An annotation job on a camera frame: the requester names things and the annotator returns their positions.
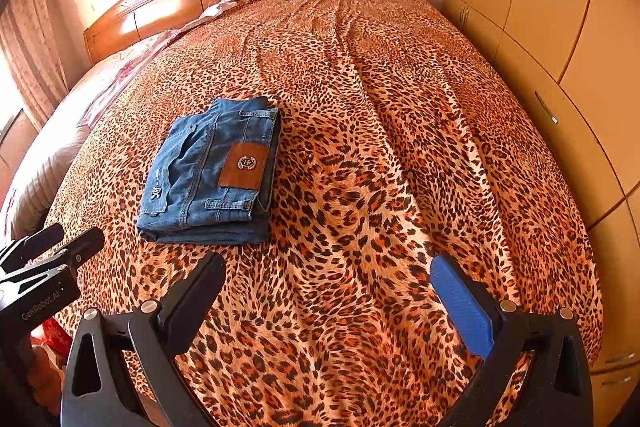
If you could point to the leopard print bedspread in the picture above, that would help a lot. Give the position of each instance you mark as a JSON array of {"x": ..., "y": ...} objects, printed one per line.
[{"x": 375, "y": 132}]

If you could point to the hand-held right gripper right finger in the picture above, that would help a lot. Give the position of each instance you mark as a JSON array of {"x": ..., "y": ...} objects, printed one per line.
[{"x": 462, "y": 302}]

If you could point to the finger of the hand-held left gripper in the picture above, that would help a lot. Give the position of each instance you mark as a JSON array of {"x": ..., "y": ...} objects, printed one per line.
[
  {"x": 35, "y": 242},
  {"x": 80, "y": 244}
]

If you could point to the light wooden wardrobe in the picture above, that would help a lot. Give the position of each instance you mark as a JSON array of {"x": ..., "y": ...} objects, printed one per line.
[{"x": 550, "y": 7}]

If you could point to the dark wooden headboard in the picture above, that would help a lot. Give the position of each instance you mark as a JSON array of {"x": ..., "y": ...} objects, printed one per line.
[{"x": 150, "y": 12}]

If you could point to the red printed cloth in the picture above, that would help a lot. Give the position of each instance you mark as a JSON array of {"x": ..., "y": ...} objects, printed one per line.
[{"x": 50, "y": 337}]

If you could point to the patterned window curtain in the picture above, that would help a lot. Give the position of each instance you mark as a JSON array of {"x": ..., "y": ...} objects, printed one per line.
[{"x": 30, "y": 37}]

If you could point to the blue denim pants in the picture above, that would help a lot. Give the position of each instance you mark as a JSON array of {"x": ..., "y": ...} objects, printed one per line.
[{"x": 200, "y": 167}]

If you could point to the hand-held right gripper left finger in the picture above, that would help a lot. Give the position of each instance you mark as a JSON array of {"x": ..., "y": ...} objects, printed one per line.
[{"x": 195, "y": 292}]

